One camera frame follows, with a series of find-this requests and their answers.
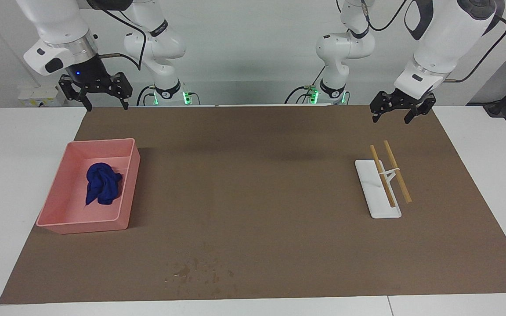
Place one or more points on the blue towel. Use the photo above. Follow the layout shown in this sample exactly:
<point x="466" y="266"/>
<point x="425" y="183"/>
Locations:
<point x="101" y="184"/>

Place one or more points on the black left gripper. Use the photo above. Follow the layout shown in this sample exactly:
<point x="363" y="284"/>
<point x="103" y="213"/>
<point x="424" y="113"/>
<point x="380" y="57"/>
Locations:
<point x="409" y="100"/>

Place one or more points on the pink plastic bin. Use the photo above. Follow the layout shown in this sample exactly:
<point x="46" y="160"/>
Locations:
<point x="59" y="206"/>

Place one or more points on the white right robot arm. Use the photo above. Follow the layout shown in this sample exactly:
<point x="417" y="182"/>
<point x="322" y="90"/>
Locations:
<point x="55" y="22"/>

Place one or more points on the white towel rack base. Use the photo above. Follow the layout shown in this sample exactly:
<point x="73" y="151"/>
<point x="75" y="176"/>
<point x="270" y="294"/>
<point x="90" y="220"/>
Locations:
<point x="374" y="188"/>

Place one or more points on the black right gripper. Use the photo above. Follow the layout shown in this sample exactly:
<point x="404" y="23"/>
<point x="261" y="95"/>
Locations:
<point x="87" y="74"/>

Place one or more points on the white wall socket box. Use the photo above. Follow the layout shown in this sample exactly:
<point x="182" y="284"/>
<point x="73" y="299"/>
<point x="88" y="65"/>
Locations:
<point x="37" y="96"/>

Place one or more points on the brown table mat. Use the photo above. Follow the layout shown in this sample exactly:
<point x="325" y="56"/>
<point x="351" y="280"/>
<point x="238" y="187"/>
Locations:
<point x="257" y="197"/>

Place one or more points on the wooden rack rod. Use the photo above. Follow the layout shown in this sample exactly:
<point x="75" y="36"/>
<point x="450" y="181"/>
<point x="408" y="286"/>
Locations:
<point x="397" y="171"/>
<point x="382" y="175"/>

